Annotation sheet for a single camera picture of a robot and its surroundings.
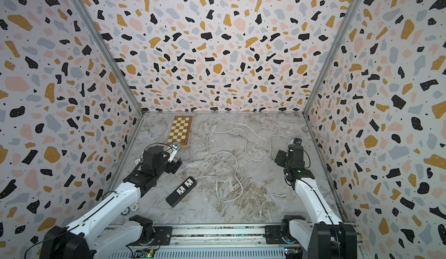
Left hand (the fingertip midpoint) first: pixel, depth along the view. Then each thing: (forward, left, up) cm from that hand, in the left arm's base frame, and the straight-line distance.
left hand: (170, 152), depth 84 cm
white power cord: (-1, -32, -14) cm, 35 cm away
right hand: (-1, -57, -3) cm, 57 cm away
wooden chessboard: (+24, +2, -12) cm, 27 cm away
